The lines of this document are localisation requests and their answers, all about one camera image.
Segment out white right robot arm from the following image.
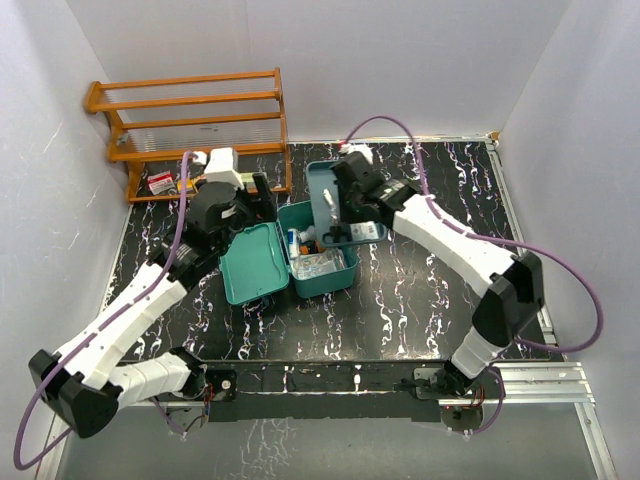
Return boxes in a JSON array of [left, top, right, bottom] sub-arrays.
[[331, 144, 544, 397]]

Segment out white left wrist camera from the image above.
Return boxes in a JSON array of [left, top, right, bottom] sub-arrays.
[[192, 147, 244, 189]]

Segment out red white medicine box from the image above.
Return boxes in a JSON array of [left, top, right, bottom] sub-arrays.
[[147, 171, 177, 196]]

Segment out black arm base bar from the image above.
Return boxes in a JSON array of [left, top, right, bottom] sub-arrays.
[[149, 357, 506, 426]]

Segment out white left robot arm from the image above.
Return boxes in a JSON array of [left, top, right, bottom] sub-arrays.
[[29, 172, 276, 438]]

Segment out white gauze packet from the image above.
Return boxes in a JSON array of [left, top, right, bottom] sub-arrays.
[[291, 248, 347, 280]]

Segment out wooden shelf rack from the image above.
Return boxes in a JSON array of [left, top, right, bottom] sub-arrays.
[[83, 68, 292, 204]]

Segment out dark blue divided tray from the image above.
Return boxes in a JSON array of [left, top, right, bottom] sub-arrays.
[[306, 161, 387, 247]]

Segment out blue white card packet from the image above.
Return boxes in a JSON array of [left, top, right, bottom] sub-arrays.
[[350, 221, 379, 242]]

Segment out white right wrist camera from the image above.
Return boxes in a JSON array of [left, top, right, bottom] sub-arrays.
[[339, 142, 373, 164]]

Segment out teal medicine kit box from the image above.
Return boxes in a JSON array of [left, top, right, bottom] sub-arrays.
[[219, 201, 359, 306]]

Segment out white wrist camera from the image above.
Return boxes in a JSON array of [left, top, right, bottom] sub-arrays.
[[192, 147, 244, 189], [339, 142, 373, 164]]

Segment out blue cap small bottle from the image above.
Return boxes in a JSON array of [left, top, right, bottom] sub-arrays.
[[286, 225, 317, 258]]

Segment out yellow grey small box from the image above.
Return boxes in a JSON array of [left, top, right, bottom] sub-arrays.
[[176, 179, 206, 193]]

